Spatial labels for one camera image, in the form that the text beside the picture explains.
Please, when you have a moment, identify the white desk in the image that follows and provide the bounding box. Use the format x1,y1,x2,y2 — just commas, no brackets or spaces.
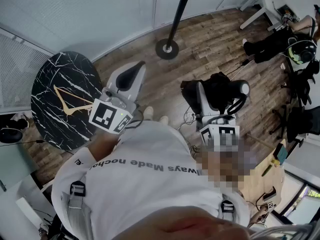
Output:
239,0,285,32

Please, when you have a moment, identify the black office chair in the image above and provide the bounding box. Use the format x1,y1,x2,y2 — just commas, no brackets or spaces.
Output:
271,103,320,145
291,58,320,107

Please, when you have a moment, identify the grey right shoulder strap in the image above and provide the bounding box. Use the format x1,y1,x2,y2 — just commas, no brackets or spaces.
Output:
219,199,236,222

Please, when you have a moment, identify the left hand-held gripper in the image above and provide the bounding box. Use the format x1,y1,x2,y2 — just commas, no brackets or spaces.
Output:
88,60,147,135

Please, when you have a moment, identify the round black marble table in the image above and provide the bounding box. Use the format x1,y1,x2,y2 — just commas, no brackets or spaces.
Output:
30,50,104,152

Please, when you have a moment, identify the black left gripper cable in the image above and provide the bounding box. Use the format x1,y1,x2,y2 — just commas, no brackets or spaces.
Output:
124,108,145,130

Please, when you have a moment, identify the wooden desk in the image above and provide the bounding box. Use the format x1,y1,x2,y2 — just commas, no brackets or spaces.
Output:
238,137,287,211

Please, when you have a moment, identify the grey shoulder strap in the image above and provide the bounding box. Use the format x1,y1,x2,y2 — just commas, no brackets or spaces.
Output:
60,180,94,240
219,199,236,222

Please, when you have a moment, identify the person's face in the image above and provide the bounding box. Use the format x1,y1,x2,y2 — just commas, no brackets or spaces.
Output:
119,215,253,240

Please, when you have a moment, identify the gold clothes hanger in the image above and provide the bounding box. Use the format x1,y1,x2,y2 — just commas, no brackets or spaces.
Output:
53,84,95,117

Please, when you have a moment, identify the black metal coat rack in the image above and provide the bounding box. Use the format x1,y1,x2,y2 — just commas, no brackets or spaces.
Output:
154,0,212,60

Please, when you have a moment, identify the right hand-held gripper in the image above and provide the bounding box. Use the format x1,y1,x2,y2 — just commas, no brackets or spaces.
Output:
196,81,241,152

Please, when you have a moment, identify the grey left shoulder strap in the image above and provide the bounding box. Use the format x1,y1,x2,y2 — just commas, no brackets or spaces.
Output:
60,180,94,240

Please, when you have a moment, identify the white cabinet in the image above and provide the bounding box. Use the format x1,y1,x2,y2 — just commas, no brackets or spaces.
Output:
0,143,60,240

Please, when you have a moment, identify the dark framed window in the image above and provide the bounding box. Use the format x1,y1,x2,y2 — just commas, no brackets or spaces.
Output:
272,171,320,226

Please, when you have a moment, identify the person's white printed shirt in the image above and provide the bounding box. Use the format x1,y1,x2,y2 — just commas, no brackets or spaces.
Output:
51,120,251,240

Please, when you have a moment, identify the teal box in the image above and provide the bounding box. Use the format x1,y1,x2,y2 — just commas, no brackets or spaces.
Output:
273,143,289,165

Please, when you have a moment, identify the person's left forearm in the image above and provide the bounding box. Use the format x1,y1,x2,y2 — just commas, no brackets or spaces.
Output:
87,127,121,163

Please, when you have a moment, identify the black round device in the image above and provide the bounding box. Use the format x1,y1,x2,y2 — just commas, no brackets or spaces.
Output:
0,127,23,144

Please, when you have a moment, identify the person's left white shoe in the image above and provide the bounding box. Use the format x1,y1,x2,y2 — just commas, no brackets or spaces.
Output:
143,105,154,122

